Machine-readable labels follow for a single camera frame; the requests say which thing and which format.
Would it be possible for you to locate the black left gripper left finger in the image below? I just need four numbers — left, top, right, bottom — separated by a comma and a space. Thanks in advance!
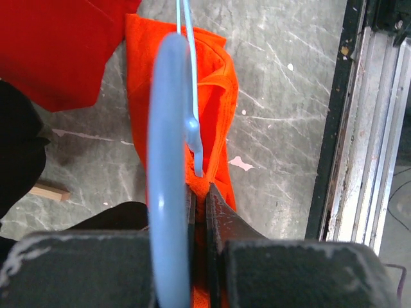
1, 201, 191, 307

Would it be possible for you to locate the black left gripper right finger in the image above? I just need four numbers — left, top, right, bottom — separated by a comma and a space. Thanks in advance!
205, 185, 400, 307

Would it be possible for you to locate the light blue wire hanger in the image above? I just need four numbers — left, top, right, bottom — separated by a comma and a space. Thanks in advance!
147, 1, 203, 307

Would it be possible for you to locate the orange t shirt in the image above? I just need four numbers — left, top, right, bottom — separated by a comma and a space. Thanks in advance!
125, 13, 239, 307

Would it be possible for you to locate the black t shirt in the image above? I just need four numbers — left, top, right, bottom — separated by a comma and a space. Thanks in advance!
1, 81, 49, 217

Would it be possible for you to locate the red t shirt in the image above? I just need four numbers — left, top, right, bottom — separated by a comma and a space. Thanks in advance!
1, 1, 141, 112

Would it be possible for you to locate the wooden clothes rack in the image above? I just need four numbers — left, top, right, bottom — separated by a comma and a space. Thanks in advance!
29, 182, 71, 201

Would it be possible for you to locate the aluminium rail frame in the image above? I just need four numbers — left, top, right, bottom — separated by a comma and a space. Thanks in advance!
306, 1, 410, 252

